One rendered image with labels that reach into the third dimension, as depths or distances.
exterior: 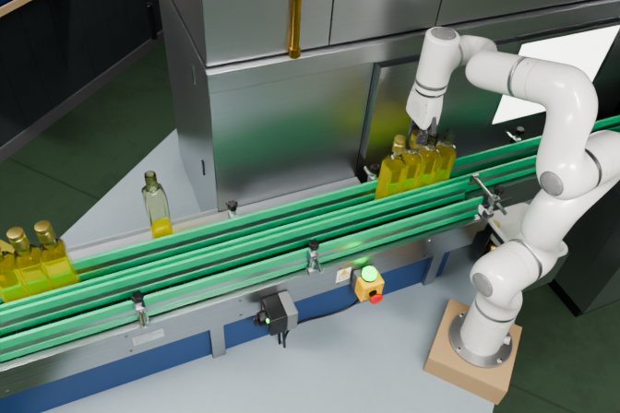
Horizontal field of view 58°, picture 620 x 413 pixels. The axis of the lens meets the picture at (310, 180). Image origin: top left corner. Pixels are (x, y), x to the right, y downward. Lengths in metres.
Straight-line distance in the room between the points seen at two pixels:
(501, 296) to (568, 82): 0.55
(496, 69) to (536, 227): 0.36
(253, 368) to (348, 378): 0.28
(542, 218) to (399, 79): 0.56
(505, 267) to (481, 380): 0.43
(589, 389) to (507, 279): 1.53
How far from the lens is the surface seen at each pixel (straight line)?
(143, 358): 1.69
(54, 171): 3.53
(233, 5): 1.31
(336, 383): 1.75
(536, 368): 2.87
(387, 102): 1.64
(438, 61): 1.42
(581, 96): 1.20
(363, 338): 1.83
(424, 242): 1.74
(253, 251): 1.56
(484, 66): 1.31
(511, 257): 1.47
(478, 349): 1.76
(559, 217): 1.32
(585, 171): 1.18
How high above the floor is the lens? 2.33
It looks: 45 degrees down
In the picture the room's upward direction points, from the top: 5 degrees clockwise
